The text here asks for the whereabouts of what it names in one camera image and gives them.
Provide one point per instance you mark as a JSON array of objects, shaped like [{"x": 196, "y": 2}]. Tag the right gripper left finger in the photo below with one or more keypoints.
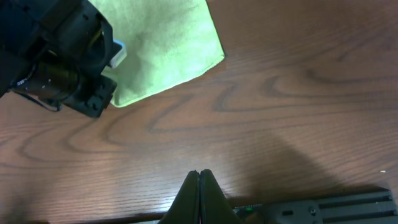
[{"x": 186, "y": 205}]

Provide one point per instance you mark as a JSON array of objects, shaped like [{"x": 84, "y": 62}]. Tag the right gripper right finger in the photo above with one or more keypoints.
[{"x": 214, "y": 207}]

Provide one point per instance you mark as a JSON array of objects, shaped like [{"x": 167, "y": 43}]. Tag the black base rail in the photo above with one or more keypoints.
[{"x": 377, "y": 207}]

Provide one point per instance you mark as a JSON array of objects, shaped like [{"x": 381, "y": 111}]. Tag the green microfiber cloth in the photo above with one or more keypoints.
[{"x": 168, "y": 42}]

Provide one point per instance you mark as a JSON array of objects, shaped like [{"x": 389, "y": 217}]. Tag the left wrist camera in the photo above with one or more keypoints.
[{"x": 119, "y": 53}]

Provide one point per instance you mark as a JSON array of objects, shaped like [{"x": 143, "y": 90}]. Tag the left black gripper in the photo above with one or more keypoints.
[{"x": 53, "y": 53}]

